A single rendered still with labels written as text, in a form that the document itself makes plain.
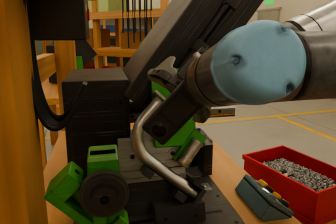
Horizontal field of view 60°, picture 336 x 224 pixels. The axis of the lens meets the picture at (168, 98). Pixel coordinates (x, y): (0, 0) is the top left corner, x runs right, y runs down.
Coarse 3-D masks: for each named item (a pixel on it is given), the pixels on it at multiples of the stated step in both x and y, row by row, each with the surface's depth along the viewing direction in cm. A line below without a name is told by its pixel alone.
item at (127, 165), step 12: (120, 144) 77; (144, 144) 78; (120, 156) 76; (132, 156) 77; (156, 156) 79; (168, 156) 79; (120, 168) 76; (132, 168) 77; (180, 168) 80; (132, 180) 76; (144, 180) 78
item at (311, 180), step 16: (256, 160) 104; (272, 160) 116; (288, 160) 115; (304, 160) 110; (256, 176) 105; (272, 176) 98; (288, 176) 102; (304, 176) 100; (320, 176) 101; (288, 192) 92; (304, 192) 87; (320, 192) 83; (304, 208) 88; (320, 208) 86
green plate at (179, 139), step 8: (152, 88) 77; (160, 88) 78; (152, 96) 77; (192, 120) 79; (184, 128) 78; (192, 128) 79; (176, 136) 78; (184, 136) 78; (160, 144) 77; (168, 144) 77; (176, 144) 78
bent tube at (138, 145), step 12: (156, 96) 75; (156, 108) 74; (144, 120) 73; (132, 132) 73; (132, 144) 73; (144, 156) 72; (156, 168) 73; (168, 168) 74; (168, 180) 74; (180, 180) 74; (192, 192) 74
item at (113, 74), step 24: (72, 72) 95; (96, 72) 95; (120, 72) 95; (72, 96) 79; (96, 96) 80; (120, 96) 82; (72, 120) 80; (96, 120) 81; (120, 120) 83; (72, 144) 81; (96, 144) 83
